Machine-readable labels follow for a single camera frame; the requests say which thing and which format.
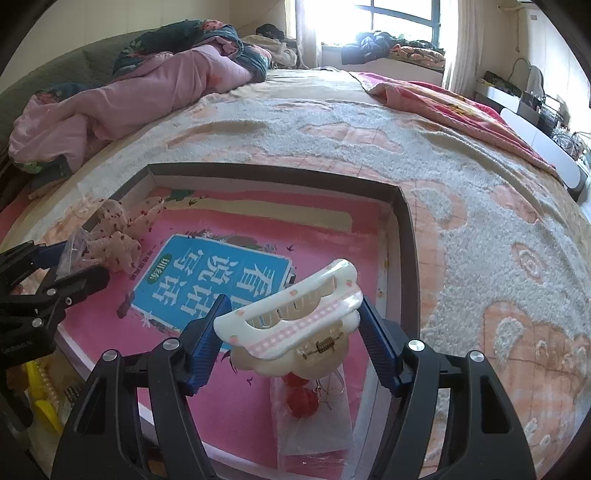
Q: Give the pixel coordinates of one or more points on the dark cardboard box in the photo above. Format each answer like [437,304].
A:
[406,258]

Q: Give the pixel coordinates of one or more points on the window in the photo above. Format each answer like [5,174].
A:
[397,18]

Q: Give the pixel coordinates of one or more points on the beige pillow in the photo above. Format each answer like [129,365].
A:
[272,50]

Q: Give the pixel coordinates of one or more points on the white desk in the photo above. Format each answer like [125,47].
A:
[531,124]

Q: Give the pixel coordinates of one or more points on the yellow open bangle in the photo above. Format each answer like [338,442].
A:
[46,411]
[33,371]

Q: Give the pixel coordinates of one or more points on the red pink printed blanket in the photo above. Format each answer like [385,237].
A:
[443,104]

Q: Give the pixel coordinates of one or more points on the pink quilt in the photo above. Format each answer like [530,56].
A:
[138,97]

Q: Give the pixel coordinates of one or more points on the clear plastic earring bag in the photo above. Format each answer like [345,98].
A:
[318,434]

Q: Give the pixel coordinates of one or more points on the red ball earrings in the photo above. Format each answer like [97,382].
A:
[300,401]

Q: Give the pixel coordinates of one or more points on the floral window seat cushion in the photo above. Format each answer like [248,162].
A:
[420,54]

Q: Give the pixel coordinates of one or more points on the green quilted headboard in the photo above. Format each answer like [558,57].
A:
[55,64]

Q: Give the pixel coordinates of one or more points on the sheer white curtain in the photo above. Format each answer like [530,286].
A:
[461,50]
[308,41]

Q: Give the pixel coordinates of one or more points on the white hair claw clip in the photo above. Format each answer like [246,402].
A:
[286,334]

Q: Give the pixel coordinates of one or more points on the dark floral quilt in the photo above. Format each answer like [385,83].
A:
[217,37]

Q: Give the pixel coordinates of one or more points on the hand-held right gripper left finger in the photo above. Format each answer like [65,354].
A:
[205,344]

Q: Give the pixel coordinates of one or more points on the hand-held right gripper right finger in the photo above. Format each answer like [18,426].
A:
[378,344]

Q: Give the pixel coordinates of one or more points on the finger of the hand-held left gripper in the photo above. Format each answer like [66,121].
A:
[78,282]
[46,257]

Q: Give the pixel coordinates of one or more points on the floral fabric hair bow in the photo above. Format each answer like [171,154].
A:
[115,240]

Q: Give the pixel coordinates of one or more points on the dark clothes pile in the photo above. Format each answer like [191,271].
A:
[369,46]

